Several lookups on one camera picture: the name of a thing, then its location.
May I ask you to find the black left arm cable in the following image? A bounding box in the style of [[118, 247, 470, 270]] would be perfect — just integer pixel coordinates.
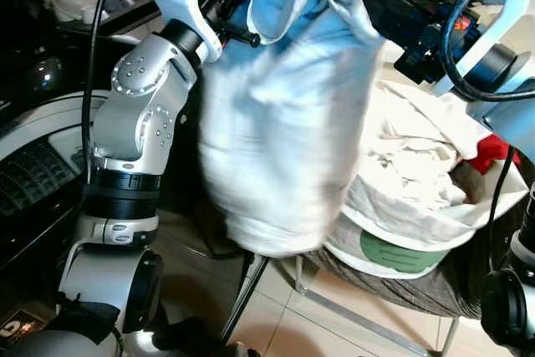
[[79, 0, 128, 184]]

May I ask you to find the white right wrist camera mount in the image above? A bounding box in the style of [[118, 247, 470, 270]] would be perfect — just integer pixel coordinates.
[[431, 0, 535, 95]]

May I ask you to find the red cloth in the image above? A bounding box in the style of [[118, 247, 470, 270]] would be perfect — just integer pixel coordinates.
[[462, 134, 525, 179]]

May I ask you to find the white cloth with green patch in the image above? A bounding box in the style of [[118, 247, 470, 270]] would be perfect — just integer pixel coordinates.
[[324, 79, 529, 280]]

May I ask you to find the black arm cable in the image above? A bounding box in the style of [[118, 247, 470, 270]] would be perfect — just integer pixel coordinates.
[[79, 0, 128, 184], [438, 0, 535, 104]]

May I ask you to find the metal basket stand frame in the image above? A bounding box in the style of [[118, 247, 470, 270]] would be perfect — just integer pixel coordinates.
[[220, 252, 462, 357]]

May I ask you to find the white and light-blue garment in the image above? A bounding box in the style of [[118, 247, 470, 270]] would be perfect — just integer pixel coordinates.
[[195, 0, 395, 258]]

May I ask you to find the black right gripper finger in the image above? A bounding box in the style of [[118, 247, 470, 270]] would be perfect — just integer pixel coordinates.
[[345, 0, 420, 45]]

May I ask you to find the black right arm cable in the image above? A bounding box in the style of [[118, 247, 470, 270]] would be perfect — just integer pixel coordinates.
[[438, 0, 535, 104]]

